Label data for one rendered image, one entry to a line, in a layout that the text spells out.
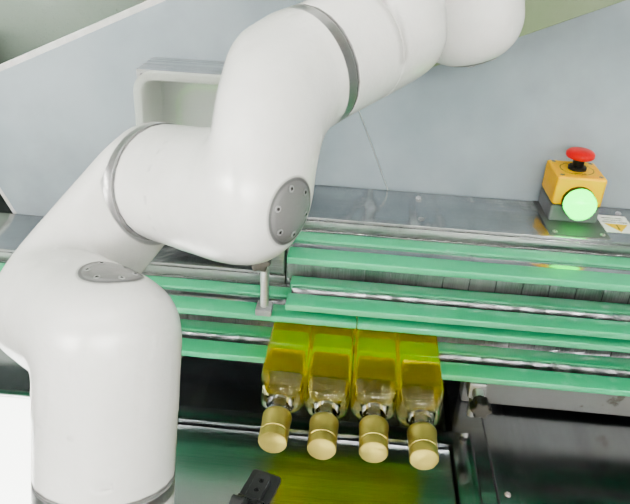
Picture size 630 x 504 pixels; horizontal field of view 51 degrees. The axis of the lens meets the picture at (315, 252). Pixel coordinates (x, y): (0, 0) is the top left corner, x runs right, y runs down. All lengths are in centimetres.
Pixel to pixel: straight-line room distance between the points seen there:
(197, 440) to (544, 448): 52
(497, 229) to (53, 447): 71
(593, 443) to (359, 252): 48
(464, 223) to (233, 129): 64
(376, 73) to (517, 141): 60
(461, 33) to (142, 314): 35
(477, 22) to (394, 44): 12
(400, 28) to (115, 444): 32
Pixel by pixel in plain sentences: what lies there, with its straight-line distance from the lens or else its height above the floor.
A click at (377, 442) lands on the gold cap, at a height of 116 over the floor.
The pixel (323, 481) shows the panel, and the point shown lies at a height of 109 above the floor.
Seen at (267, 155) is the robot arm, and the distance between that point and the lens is 37.
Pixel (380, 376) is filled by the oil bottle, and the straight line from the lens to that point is 85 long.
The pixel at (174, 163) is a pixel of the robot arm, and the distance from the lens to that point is 41.
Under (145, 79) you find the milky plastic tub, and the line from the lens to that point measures 96.
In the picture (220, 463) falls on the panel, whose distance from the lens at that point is 95.
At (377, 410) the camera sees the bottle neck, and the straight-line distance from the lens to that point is 83.
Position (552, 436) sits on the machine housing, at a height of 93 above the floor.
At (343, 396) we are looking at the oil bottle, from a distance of 84.
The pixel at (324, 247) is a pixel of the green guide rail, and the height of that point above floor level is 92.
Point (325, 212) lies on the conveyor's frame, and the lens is 96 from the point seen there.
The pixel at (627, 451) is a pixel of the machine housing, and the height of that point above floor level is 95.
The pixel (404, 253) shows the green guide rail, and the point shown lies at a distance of 91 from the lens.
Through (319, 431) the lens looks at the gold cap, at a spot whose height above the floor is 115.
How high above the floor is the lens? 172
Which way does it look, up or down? 61 degrees down
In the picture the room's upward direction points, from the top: 170 degrees counter-clockwise
